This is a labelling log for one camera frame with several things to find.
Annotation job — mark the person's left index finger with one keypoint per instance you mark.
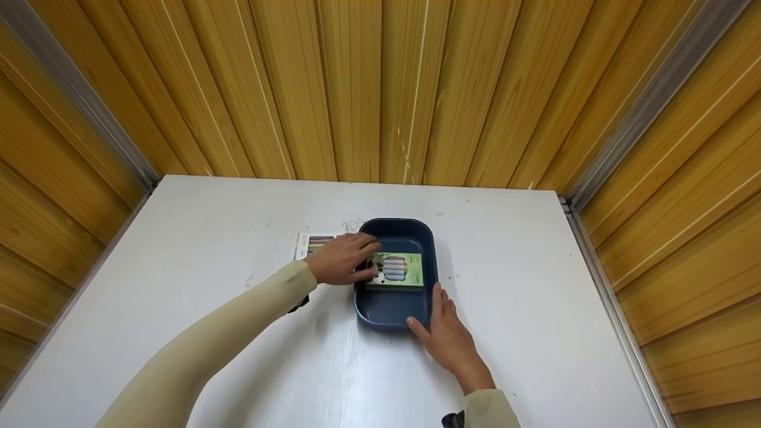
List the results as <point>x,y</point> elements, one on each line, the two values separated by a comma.
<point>367,248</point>

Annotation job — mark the person's left forearm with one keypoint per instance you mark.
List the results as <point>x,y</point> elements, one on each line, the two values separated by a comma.
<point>202,351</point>

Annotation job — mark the black wrist band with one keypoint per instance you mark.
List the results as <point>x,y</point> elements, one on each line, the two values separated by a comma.
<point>453,419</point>
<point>299,304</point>

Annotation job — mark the dark blue plastic tray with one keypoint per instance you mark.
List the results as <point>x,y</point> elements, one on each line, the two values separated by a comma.
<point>392,309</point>

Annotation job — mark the person's right index finger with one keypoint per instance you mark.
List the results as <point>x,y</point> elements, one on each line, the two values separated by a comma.
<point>437,300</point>

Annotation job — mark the person's left hand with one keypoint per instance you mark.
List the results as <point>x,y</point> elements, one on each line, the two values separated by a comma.
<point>336,260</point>

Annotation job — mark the person's left thumb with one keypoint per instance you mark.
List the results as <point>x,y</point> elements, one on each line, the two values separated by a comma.
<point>364,276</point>

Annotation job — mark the person's right middle finger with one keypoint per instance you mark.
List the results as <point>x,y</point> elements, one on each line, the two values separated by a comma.
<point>449,310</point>

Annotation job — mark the white chalk packet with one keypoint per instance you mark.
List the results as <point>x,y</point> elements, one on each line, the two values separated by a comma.
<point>309,244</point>

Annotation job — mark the green chalk packet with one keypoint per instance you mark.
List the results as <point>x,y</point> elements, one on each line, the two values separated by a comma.
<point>407,272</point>

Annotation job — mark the person's left fingers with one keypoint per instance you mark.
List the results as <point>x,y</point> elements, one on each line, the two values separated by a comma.
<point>358,237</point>

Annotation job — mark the person's right hand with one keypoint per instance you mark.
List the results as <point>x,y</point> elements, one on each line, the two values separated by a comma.
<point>453,348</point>

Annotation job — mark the person's right thumb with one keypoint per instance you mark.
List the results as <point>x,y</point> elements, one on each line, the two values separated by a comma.
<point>417,328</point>

